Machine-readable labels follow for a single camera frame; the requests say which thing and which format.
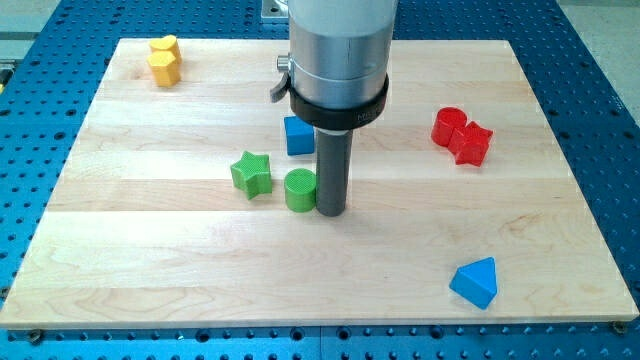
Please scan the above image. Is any blue cube block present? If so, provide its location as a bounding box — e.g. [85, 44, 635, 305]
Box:
[284, 116, 315, 156]

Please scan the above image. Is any wooden board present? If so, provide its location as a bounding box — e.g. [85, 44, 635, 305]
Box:
[1, 39, 638, 329]

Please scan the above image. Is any red cylinder block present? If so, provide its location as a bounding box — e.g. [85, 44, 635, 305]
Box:
[431, 107, 468, 147]

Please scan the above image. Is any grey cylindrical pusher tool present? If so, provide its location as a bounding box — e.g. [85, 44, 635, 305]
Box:
[316, 129, 353, 217]

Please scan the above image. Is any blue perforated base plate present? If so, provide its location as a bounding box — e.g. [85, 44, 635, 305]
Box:
[1, 1, 639, 359]

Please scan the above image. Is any red star block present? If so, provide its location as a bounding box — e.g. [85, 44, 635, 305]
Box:
[447, 121, 493, 167]

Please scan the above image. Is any metal bracket at top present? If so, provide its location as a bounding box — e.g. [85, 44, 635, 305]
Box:
[260, 0, 289, 23]

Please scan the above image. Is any yellow heart block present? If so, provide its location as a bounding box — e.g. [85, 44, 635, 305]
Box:
[149, 34, 182, 64]

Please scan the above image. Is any blue triangle block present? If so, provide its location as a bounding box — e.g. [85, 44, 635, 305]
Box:
[449, 257, 498, 310]

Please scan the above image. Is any green star block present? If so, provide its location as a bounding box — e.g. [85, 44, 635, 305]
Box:
[230, 151, 272, 200]

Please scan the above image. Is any yellow hexagon block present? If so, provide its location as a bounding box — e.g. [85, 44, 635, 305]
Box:
[147, 51, 181, 87]

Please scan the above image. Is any green cylinder block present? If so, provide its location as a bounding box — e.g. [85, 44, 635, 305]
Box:
[284, 168, 317, 213]

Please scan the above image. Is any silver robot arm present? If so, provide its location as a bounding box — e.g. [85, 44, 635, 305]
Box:
[270, 0, 398, 217]

